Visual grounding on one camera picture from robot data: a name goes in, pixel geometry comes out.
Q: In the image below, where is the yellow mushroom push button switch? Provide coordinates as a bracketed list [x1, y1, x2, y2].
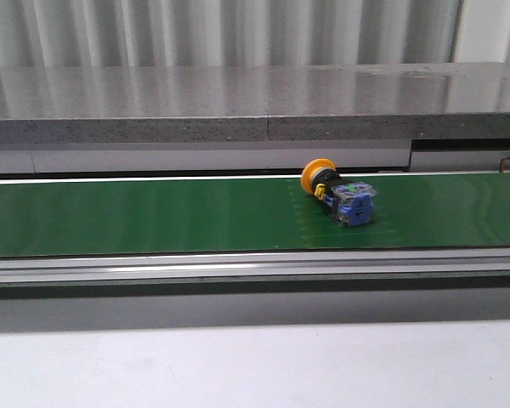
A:
[301, 158, 377, 227]

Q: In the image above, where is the green conveyor belt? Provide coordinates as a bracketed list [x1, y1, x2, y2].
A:
[0, 173, 510, 258]

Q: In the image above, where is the grey speckled stone counter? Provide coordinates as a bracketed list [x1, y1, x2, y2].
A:
[0, 63, 510, 145]

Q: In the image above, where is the white pleated curtain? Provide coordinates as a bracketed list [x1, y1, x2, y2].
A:
[0, 1, 510, 67]

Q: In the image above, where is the aluminium conveyor frame rail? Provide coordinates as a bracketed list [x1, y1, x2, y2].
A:
[0, 247, 510, 299]

